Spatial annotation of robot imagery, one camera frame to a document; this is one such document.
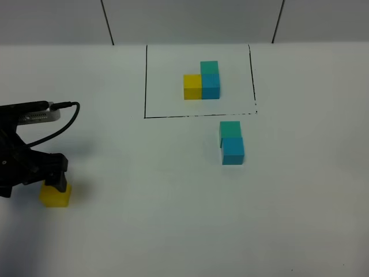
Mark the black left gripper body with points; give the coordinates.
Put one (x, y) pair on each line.
(20, 164)

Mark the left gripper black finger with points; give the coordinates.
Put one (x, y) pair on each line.
(49, 181)
(60, 182)

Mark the yellow template cube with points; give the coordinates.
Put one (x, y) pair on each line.
(192, 86)

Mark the blue template cube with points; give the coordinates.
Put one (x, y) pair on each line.
(210, 86)

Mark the green template cube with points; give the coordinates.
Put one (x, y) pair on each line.
(209, 67)

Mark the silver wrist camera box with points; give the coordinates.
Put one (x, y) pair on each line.
(37, 112)

